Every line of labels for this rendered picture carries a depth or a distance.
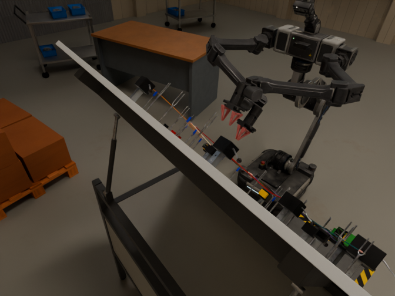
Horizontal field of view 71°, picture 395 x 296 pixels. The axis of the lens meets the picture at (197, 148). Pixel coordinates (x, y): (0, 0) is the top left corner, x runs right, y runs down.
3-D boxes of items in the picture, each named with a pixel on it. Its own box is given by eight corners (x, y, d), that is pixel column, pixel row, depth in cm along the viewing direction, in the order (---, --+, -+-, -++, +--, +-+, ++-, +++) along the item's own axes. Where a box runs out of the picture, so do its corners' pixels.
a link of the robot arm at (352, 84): (364, 107, 124) (372, 86, 118) (332, 107, 125) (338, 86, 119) (331, 70, 160) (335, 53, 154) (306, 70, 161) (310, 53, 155)
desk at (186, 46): (137, 72, 476) (131, 20, 423) (218, 97, 417) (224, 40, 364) (101, 91, 421) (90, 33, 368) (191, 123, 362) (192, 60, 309)
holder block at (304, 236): (315, 256, 84) (330, 238, 84) (292, 236, 91) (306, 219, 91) (320, 259, 87) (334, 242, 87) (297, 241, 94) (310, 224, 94)
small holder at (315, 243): (320, 259, 76) (334, 241, 76) (317, 256, 69) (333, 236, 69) (305, 246, 78) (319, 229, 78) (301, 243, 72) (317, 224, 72)
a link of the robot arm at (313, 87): (341, 103, 129) (348, 80, 122) (342, 108, 124) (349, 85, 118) (248, 91, 140) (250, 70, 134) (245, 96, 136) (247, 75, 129)
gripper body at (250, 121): (249, 128, 143) (257, 117, 142) (236, 120, 149) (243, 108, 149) (254, 133, 148) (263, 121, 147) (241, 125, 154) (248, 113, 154)
